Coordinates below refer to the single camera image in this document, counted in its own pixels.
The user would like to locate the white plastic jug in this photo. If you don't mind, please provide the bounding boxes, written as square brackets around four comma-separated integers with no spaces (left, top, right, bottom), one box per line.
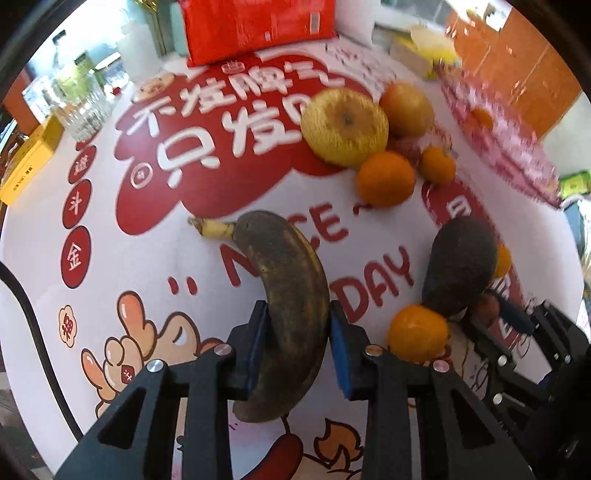
[115,28,153,77]

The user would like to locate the green label bottle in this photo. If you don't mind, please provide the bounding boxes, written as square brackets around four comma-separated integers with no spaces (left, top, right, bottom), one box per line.
[53,30,100,100]

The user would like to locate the pink plastic fruit plate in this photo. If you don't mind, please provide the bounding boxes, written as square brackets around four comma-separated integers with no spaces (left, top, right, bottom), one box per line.
[436,65,561,208]

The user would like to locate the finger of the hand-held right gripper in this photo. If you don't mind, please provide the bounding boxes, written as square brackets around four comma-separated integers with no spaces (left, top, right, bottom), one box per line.
[464,318,555,416]
[499,299,591,370]

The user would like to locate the glass door with gold ornament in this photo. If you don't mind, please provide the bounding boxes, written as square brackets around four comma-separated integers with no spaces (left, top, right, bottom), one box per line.
[129,0,185,56]

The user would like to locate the orange wooden wardrobe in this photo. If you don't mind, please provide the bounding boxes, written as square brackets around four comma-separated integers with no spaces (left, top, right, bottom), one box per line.
[448,0,583,139]

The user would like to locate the red gift box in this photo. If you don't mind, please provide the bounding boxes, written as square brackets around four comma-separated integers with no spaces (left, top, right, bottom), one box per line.
[178,0,338,66]

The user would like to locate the small orange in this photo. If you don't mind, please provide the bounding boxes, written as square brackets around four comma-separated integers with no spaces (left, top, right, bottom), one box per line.
[419,145,458,185]
[492,244,513,280]
[471,107,495,131]

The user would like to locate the yellow apple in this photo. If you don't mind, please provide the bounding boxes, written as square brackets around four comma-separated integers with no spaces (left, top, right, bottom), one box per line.
[379,82,435,138]

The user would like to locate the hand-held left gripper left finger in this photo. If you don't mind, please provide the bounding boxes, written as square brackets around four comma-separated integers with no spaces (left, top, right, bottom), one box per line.
[53,300,271,480]

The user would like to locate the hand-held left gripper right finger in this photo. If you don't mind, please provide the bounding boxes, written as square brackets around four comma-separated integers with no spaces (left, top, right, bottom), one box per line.
[329,301,539,480]

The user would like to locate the large orange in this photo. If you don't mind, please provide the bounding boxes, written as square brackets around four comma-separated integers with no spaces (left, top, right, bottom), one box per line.
[388,305,451,367]
[356,151,416,208]

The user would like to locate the yellow cardboard box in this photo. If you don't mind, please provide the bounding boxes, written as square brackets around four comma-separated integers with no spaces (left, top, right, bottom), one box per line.
[0,113,65,206]

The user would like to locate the large yellow pear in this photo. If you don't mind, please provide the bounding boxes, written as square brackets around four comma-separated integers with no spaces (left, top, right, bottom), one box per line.
[301,89,389,168]

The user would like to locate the clear glass cup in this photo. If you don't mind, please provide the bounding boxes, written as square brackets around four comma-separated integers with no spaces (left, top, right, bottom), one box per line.
[53,83,114,139]

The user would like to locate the black cable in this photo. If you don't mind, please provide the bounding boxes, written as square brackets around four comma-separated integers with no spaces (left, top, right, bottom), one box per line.
[0,261,84,437]

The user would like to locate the red lychee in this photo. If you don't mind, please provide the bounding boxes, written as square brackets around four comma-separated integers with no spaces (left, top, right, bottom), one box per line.
[475,293,502,324]

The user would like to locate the yellow tissue pack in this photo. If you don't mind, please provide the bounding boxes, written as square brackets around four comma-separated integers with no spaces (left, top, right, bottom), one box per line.
[390,25,460,77]

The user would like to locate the green packet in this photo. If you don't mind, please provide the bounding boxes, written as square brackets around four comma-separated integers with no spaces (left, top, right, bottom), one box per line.
[558,171,591,199]

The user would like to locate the dark green avocado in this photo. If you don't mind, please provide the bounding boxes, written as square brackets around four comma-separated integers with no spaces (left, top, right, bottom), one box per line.
[421,216,499,319]

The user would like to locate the overripe dark banana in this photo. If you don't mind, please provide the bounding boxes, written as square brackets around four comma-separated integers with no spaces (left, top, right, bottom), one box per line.
[187,210,331,423]

